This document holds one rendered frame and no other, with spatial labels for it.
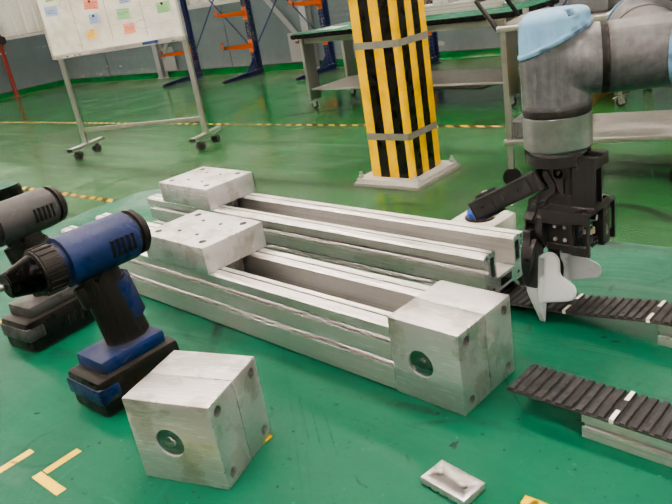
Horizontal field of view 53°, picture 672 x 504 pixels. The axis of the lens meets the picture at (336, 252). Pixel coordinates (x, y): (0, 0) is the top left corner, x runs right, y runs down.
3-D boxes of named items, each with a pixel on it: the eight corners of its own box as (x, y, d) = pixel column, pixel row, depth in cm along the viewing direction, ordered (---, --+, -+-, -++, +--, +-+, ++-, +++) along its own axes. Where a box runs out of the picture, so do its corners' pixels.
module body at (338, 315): (448, 350, 82) (441, 287, 79) (397, 391, 75) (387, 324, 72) (119, 251, 136) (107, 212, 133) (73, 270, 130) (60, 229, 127)
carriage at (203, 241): (270, 262, 102) (261, 220, 99) (212, 292, 95) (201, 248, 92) (208, 247, 113) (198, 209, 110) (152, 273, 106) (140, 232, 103)
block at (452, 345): (525, 360, 77) (521, 285, 74) (465, 416, 69) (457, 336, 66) (459, 341, 83) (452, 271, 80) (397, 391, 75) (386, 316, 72)
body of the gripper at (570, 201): (588, 265, 76) (586, 161, 72) (519, 253, 82) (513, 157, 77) (616, 240, 81) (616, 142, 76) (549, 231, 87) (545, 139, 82)
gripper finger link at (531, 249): (530, 290, 80) (535, 217, 78) (518, 288, 81) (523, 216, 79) (549, 283, 83) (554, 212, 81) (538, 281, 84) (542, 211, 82)
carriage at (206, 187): (259, 204, 131) (252, 171, 128) (214, 224, 124) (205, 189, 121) (210, 197, 142) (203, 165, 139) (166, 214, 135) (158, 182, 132)
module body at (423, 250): (526, 286, 94) (523, 230, 91) (488, 318, 88) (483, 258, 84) (195, 219, 148) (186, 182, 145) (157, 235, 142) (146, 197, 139)
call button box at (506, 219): (518, 247, 107) (516, 209, 105) (485, 270, 101) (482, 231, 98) (475, 240, 112) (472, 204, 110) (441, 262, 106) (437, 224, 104)
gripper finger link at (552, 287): (568, 335, 79) (574, 258, 77) (522, 324, 83) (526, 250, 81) (580, 329, 81) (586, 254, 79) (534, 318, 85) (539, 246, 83)
